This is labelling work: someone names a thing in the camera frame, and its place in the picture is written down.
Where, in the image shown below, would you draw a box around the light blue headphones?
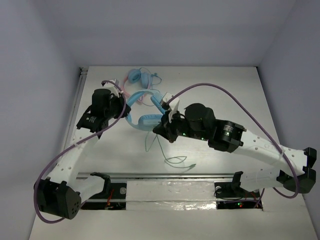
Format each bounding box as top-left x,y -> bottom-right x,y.
125,89 -> 166,132

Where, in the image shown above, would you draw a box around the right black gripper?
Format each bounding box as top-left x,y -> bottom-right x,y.
153,107 -> 209,143

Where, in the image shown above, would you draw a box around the green headphone cable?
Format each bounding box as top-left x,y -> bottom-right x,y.
144,131 -> 197,170

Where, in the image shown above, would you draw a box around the pink cat-ear headphones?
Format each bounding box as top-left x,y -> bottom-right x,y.
122,67 -> 154,98

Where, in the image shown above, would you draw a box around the aluminium rail left side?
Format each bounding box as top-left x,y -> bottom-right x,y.
68,66 -> 88,131

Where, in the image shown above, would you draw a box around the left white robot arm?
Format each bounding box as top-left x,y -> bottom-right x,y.
33,88 -> 131,224

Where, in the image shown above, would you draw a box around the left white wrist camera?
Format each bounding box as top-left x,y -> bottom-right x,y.
101,78 -> 123,98

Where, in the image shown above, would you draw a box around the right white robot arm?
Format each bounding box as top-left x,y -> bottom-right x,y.
152,103 -> 317,197

